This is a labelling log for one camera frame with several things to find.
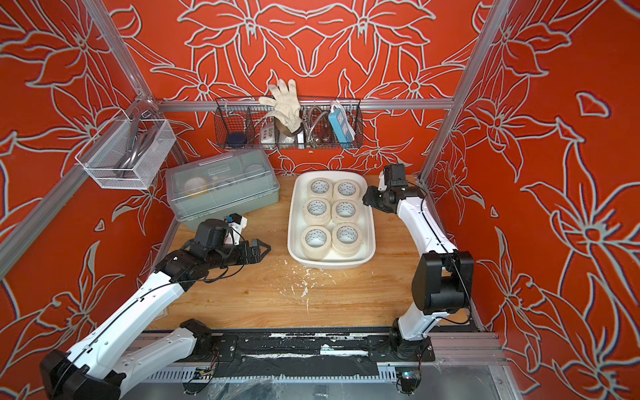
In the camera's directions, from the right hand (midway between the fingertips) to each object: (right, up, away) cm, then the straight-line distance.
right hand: (363, 196), depth 87 cm
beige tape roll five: (-15, +4, +23) cm, 28 cm away
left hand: (-34, -16, -12) cm, 39 cm away
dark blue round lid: (-49, +23, +8) cm, 54 cm away
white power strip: (-36, +24, +7) cm, 44 cm away
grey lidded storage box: (-53, +3, +4) cm, 53 cm away
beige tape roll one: (-17, -18, +8) cm, 26 cm away
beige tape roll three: (-17, -6, +17) cm, 25 cm away
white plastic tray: (-11, -12, +11) cm, 20 cm away
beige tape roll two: (-5, -17, +10) cm, 20 cm away
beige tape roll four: (-4, -6, +19) cm, 20 cm away
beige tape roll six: (-4, +3, +23) cm, 24 cm away
